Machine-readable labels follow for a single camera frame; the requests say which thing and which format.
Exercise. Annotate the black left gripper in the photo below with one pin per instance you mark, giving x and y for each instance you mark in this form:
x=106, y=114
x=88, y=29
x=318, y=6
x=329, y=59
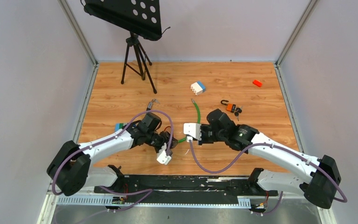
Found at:
x=166, y=136

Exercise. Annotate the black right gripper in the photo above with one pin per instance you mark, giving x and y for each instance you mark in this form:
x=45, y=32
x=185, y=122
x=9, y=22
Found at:
x=203, y=141

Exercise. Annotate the orange padlock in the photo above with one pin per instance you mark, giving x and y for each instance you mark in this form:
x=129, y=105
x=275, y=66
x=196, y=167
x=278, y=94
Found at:
x=229, y=107

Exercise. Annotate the black-headed key bunch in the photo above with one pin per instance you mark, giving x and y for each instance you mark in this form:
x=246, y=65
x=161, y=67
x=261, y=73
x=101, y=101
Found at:
x=237, y=112

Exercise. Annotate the green cable lock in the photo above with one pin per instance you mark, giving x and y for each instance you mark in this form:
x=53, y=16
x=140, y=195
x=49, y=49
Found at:
x=149, y=107

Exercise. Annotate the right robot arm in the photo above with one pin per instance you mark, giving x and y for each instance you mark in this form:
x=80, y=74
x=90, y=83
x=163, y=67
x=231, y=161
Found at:
x=317, y=179

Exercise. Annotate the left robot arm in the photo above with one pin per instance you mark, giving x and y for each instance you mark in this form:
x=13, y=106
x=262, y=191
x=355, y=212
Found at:
x=73, y=166

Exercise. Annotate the white and blue toy brick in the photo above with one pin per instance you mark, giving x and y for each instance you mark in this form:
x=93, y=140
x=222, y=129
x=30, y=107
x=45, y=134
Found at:
x=198, y=88

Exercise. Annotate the blue green striped block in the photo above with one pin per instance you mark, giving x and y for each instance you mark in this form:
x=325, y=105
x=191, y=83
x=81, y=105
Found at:
x=119, y=126

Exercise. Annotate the small red brick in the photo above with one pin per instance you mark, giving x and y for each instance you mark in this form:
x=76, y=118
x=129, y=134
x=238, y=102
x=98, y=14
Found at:
x=257, y=83

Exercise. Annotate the black tripod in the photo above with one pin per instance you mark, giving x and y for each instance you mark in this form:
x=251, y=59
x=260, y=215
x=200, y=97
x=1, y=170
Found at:
x=141, y=58

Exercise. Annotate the black perforated stand tray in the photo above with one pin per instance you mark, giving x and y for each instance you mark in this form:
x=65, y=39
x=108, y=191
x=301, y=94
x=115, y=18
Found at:
x=141, y=17

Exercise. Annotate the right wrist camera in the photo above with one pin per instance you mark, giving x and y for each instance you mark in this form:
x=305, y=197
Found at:
x=192, y=131

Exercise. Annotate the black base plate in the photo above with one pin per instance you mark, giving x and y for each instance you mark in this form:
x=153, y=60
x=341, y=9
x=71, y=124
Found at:
x=190, y=188

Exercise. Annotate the white slotted cable duct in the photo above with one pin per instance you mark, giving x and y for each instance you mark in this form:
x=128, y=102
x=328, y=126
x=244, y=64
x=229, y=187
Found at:
x=243, y=203

